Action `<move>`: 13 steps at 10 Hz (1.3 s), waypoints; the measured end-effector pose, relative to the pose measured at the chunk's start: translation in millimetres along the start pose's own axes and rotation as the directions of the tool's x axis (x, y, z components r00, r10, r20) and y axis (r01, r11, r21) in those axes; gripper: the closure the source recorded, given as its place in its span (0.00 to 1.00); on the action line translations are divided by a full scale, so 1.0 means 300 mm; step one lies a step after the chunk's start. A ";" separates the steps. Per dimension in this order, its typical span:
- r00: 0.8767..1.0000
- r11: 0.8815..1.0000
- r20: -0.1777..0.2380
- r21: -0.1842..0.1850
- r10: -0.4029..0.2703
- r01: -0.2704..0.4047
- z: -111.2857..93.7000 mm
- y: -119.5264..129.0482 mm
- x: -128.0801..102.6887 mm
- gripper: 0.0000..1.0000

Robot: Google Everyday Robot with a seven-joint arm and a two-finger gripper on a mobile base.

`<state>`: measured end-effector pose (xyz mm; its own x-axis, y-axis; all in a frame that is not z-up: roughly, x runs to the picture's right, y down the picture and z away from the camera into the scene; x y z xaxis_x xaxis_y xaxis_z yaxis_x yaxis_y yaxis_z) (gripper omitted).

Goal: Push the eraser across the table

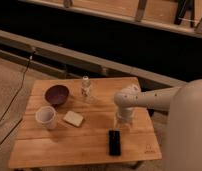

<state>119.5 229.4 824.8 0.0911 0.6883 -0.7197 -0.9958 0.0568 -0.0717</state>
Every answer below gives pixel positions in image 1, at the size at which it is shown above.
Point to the clear plastic bottle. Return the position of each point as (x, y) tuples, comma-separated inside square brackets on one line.
[(86, 87)]

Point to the beige sponge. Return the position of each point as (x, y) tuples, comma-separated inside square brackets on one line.
[(73, 118)]

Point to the dark red bowl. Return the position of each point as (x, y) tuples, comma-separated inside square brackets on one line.
[(57, 95)]

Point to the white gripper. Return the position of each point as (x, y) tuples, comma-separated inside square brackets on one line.
[(124, 115)]

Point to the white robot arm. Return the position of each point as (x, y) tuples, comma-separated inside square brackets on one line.
[(183, 148)]

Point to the wooden table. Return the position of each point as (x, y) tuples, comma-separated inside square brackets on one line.
[(67, 144)]

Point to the black eraser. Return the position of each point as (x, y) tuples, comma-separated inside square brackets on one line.
[(114, 143)]

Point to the white plastic cup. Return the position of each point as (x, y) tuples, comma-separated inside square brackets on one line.
[(46, 116)]

